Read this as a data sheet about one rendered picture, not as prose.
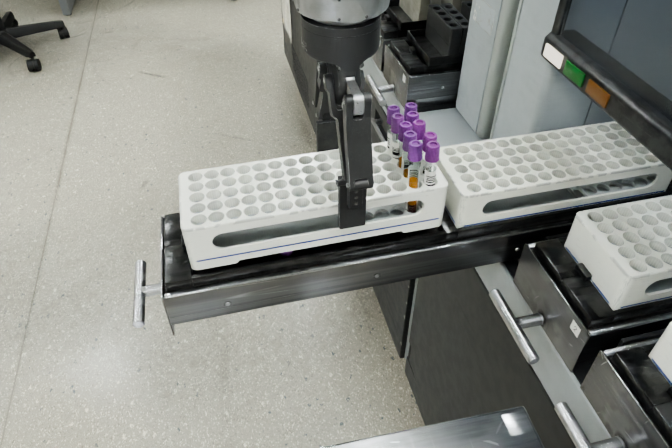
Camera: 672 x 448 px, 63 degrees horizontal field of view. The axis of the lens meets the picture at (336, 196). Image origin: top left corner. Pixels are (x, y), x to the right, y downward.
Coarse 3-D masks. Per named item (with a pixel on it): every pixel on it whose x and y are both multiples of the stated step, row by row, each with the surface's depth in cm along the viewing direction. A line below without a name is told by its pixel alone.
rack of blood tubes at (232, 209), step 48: (384, 144) 68; (192, 192) 61; (240, 192) 61; (288, 192) 61; (336, 192) 61; (384, 192) 63; (432, 192) 62; (192, 240) 58; (240, 240) 63; (288, 240) 61; (336, 240) 63
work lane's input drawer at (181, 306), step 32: (448, 224) 67; (480, 224) 67; (512, 224) 68; (544, 224) 69; (288, 256) 65; (320, 256) 63; (352, 256) 64; (384, 256) 64; (416, 256) 65; (448, 256) 67; (480, 256) 68; (512, 256) 70; (160, 288) 68; (192, 288) 61; (224, 288) 61; (256, 288) 62; (288, 288) 64; (320, 288) 65; (352, 288) 66; (192, 320) 63
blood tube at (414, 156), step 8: (416, 144) 59; (408, 152) 59; (416, 152) 59; (416, 160) 59; (408, 168) 61; (416, 168) 60; (408, 176) 61; (416, 176) 61; (408, 184) 62; (416, 184) 62; (416, 200) 63; (408, 208) 64; (416, 208) 64
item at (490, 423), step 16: (480, 416) 48; (496, 416) 48; (512, 416) 48; (528, 416) 48; (400, 432) 47; (416, 432) 47; (432, 432) 47; (448, 432) 47; (464, 432) 47; (480, 432) 47; (496, 432) 47; (512, 432) 47; (528, 432) 47
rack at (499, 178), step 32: (576, 128) 74; (608, 128) 74; (448, 160) 69; (480, 160) 69; (512, 160) 70; (544, 160) 69; (576, 160) 70; (608, 160) 69; (640, 160) 69; (448, 192) 68; (480, 192) 64; (512, 192) 65; (544, 192) 73; (576, 192) 73; (608, 192) 70; (640, 192) 71
